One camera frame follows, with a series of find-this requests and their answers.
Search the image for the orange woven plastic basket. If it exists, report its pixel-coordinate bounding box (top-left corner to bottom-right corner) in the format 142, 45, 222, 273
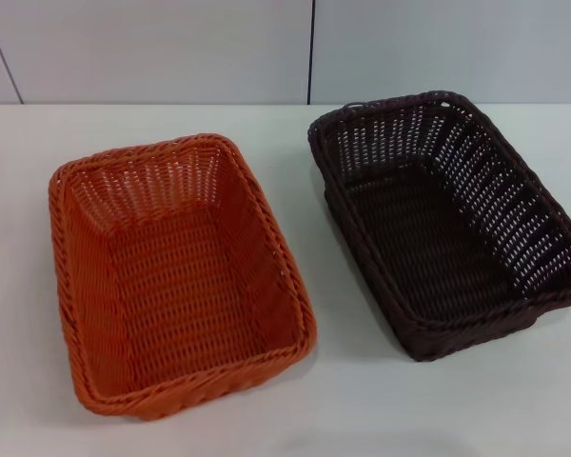
47, 131, 315, 421

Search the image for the dark brown woven plastic basket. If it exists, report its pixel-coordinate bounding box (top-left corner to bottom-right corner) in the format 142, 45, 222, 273
306, 89, 571, 363

